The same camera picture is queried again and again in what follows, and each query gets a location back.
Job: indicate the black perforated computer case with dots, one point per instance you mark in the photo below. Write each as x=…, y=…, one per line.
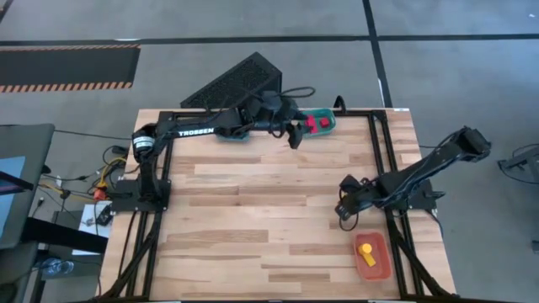
x=236, y=80

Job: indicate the teal plastic bin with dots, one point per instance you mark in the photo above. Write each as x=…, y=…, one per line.
x=330, y=114

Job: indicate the orange connector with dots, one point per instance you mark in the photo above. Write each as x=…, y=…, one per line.
x=99, y=193

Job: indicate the black desk beam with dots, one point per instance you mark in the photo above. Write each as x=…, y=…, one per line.
x=63, y=235

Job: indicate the red block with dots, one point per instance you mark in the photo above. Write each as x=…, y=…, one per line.
x=311, y=125
x=324, y=123

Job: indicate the yellow block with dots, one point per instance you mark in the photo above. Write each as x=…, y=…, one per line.
x=364, y=248
x=369, y=260

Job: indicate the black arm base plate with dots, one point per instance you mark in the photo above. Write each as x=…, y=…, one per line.
x=425, y=198
x=126, y=198

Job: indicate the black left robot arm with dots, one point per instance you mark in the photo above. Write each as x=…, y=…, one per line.
x=193, y=131

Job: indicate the orange plastic bin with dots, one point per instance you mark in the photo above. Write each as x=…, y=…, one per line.
x=381, y=269

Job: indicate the white paper sheet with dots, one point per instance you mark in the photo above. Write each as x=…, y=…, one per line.
x=88, y=219

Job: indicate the clear water bottle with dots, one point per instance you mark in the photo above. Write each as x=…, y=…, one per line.
x=59, y=266

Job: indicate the grey stand base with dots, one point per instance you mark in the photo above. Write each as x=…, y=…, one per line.
x=522, y=162

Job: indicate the black hazard-striped floor mat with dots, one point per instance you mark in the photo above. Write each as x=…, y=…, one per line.
x=63, y=65

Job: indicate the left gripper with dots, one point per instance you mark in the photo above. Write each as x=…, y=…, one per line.
x=278, y=111

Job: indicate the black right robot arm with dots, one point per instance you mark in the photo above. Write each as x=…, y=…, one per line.
x=421, y=168

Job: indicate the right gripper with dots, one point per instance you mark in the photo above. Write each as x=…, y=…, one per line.
x=362, y=193

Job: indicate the grey monitor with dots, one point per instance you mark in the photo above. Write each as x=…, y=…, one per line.
x=38, y=168

